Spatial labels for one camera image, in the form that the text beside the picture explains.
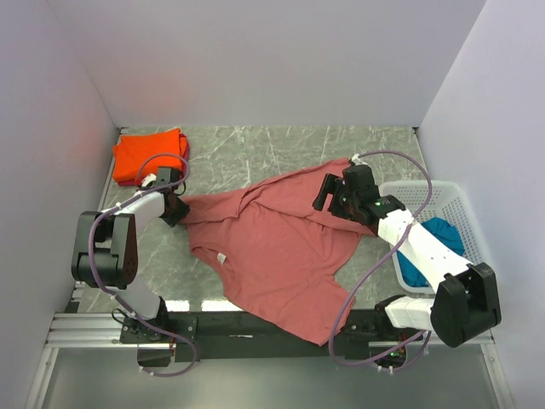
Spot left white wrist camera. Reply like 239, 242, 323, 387
140, 174, 157, 190

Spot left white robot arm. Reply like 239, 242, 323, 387
71, 167, 190, 343

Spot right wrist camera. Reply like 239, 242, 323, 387
350, 154, 365, 166

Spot black base beam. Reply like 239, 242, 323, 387
119, 309, 417, 366

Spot folded orange t shirt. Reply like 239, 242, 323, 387
112, 129, 186, 181

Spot white plastic basket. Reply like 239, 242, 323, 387
378, 180, 486, 297

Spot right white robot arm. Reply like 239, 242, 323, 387
313, 164, 502, 348

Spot aluminium rail frame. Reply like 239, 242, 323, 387
26, 313, 514, 408

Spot blue t shirt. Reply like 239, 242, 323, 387
396, 217, 465, 288

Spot salmon pink t shirt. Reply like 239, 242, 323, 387
182, 158, 370, 346

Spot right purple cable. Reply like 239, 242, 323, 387
328, 150, 434, 370

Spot folded magenta t shirt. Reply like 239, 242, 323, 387
117, 132, 191, 188

